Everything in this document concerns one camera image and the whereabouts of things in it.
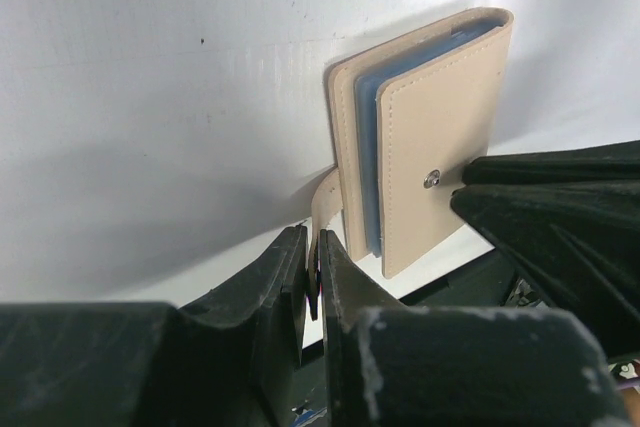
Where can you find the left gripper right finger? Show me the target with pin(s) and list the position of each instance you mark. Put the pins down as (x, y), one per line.
(352, 304)

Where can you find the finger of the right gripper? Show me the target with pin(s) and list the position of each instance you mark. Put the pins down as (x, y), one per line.
(569, 222)

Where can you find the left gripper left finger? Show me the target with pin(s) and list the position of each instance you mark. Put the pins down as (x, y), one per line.
(238, 345)

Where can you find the beige card holder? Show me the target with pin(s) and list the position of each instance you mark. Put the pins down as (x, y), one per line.
(407, 116)

